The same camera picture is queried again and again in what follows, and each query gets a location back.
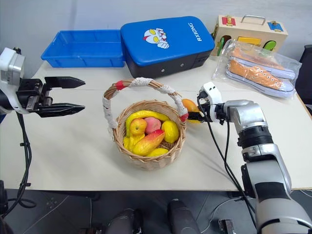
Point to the dark rounded shape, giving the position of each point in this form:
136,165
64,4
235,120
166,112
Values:
124,221
181,217

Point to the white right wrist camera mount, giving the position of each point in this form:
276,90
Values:
212,93

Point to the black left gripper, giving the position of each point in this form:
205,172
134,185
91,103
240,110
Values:
29,95

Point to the wooden lock box toy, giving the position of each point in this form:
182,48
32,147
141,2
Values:
251,30

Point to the orange sneakers in plastic bag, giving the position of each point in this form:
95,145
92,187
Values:
287,61

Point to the small yellow toy fruit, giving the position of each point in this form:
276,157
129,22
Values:
158,152

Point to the orange canvas sneaker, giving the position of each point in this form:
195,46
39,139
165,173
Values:
265,62
258,76

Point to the red yellow toy mango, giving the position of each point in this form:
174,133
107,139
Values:
148,143

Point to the black device at table edge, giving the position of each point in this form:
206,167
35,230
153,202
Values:
3,197

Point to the black chair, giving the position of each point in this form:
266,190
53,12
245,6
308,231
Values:
306,73

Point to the yellow toy pear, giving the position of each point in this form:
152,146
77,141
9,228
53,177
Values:
129,142

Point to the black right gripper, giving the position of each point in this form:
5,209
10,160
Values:
204,107

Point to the blue plastic bin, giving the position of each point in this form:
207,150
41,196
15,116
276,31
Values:
83,48

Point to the orange yellow toy mango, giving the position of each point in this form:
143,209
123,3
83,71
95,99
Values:
190,105

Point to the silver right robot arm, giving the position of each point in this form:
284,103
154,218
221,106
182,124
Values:
263,151

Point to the yellow toy lemon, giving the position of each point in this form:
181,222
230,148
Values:
170,131

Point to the yellow toy banana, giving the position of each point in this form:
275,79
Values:
146,114

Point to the black box with blue lid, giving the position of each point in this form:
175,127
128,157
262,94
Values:
165,44

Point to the pink toy peach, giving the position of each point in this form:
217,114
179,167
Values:
153,124

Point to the yellow red toy apple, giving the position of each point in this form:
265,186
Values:
138,125

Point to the small metal bracket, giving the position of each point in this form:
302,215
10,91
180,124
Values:
226,226

